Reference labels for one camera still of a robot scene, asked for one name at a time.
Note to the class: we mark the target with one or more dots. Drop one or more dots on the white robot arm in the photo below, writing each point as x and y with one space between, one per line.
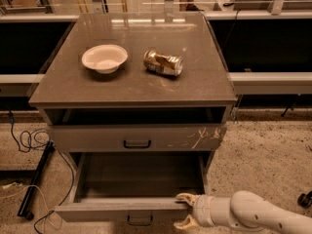
243 211

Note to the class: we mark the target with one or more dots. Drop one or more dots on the black caster wheel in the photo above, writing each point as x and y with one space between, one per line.
305 200

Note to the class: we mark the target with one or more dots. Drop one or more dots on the grey drawer cabinet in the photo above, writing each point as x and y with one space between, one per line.
71 94

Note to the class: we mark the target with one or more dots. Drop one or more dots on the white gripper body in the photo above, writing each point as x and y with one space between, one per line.
201 210

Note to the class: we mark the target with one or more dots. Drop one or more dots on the crushed gold soda can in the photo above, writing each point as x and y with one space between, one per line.
163 64

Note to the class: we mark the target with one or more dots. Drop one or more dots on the black floor stand bar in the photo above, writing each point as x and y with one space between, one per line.
25 206

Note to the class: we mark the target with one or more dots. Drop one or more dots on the white paper bowl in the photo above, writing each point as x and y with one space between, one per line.
104 59

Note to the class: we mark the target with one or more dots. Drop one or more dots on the grey drawer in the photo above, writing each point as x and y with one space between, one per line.
123 138
135 187

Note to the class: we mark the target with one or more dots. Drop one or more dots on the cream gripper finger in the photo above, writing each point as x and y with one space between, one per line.
188 223
188 198

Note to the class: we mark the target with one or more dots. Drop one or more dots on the grey top drawer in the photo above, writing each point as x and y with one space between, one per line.
123 138

